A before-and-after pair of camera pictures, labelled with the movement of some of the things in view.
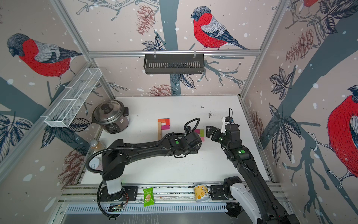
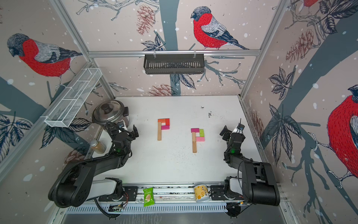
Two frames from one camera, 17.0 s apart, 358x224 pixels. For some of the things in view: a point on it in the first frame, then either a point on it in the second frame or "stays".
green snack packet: (149, 199) stays
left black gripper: (196, 148) to (136, 134)
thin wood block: (159, 128) stays
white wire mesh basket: (62, 111) stays
